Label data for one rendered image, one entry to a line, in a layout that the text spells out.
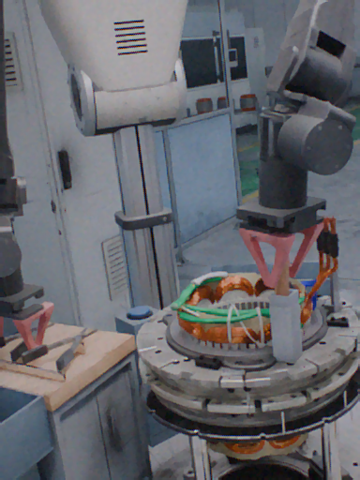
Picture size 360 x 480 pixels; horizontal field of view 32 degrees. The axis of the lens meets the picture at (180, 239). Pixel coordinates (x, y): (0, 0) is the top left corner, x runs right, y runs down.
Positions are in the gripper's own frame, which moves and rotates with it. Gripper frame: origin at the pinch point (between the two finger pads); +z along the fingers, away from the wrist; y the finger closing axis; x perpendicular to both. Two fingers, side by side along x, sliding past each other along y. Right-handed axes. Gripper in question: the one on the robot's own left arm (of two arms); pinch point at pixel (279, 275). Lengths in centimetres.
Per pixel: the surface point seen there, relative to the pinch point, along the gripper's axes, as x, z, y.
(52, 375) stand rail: 26.6, 16.7, -16.1
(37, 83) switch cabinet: 207, -11, 112
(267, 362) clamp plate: -0.2, 10.8, -2.6
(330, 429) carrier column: -5.0, 22.9, 5.8
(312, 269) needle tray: 20.1, 16.1, 42.5
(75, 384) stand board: 24.3, 18.2, -14.1
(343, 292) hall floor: 130, 122, 271
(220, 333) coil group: 6.8, 8.7, -3.2
